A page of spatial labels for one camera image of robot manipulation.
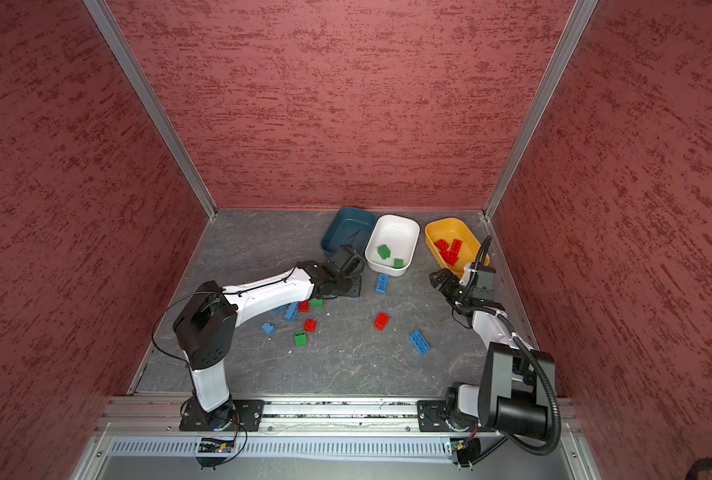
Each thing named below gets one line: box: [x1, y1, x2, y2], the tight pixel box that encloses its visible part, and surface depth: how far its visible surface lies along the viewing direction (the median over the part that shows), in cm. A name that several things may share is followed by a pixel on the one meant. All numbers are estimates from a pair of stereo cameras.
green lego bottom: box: [295, 330, 307, 346], surface depth 87 cm
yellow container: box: [425, 218, 490, 279], surface depth 112 cm
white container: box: [364, 213, 421, 277], surface depth 112 cm
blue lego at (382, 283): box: [376, 274, 389, 294], surface depth 102 cm
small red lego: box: [304, 319, 317, 333], surface depth 91 cm
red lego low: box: [374, 312, 391, 331], surface depth 91 cm
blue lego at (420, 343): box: [408, 330, 431, 355], surface depth 87 cm
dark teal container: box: [321, 207, 376, 256], surface depth 116 cm
